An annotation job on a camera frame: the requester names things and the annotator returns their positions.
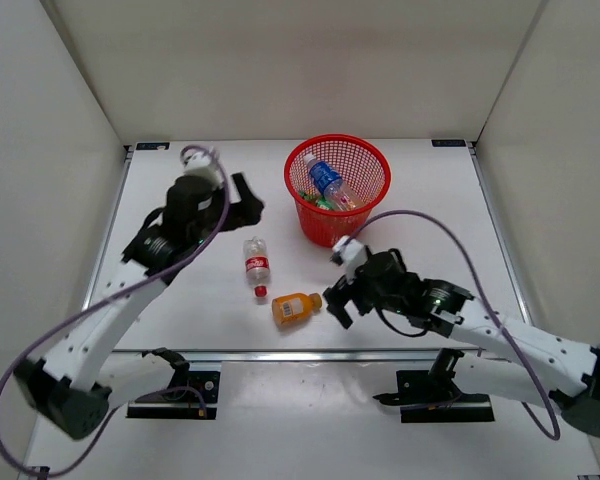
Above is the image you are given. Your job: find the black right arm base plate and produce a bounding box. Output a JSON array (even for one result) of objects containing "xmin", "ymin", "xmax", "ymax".
[{"xmin": 373, "ymin": 348, "xmax": 495, "ymax": 424}]

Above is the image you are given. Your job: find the red plastic mesh bin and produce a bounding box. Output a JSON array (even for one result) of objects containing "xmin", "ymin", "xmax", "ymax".
[{"xmin": 284, "ymin": 134, "xmax": 391, "ymax": 247}]

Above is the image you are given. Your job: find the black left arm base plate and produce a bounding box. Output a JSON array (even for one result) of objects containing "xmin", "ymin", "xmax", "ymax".
[{"xmin": 126, "ymin": 363, "xmax": 221, "ymax": 421}]

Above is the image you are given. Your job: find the orange juice bottle barcode label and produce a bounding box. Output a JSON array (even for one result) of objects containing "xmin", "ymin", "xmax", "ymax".
[{"xmin": 271, "ymin": 293, "xmax": 322, "ymax": 328}]

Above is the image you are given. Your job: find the aluminium table edge rail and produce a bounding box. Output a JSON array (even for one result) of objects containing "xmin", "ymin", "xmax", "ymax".
[{"xmin": 109, "ymin": 348, "xmax": 446, "ymax": 364}]

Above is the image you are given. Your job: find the clear bottle blue label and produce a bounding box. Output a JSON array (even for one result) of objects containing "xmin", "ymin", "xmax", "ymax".
[{"xmin": 303, "ymin": 153, "xmax": 364, "ymax": 212}]

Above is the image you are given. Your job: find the green plastic soda bottle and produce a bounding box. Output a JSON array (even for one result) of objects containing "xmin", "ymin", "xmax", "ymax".
[{"xmin": 298, "ymin": 191, "xmax": 333, "ymax": 211}]

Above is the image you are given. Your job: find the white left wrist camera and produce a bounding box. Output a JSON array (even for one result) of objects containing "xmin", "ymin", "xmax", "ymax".
[{"xmin": 180, "ymin": 145, "xmax": 223, "ymax": 189}]

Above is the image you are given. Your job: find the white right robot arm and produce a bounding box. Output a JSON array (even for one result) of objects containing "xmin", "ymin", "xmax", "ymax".
[{"xmin": 323, "ymin": 238, "xmax": 600, "ymax": 438}]

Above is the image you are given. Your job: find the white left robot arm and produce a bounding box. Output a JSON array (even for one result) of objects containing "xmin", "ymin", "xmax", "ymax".
[{"xmin": 14, "ymin": 173, "xmax": 264, "ymax": 440}]

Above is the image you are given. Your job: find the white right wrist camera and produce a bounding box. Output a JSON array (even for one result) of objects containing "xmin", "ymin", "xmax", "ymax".
[{"xmin": 330, "ymin": 235, "xmax": 369, "ymax": 284}]

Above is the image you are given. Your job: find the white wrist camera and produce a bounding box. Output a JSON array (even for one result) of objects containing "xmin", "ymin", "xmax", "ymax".
[
  {"xmin": 330, "ymin": 235, "xmax": 369, "ymax": 284},
  {"xmin": 180, "ymin": 145, "xmax": 223, "ymax": 189}
]

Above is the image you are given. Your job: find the clear bottle red label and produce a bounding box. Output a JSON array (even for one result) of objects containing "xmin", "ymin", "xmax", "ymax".
[{"xmin": 243, "ymin": 237, "xmax": 271, "ymax": 299}]

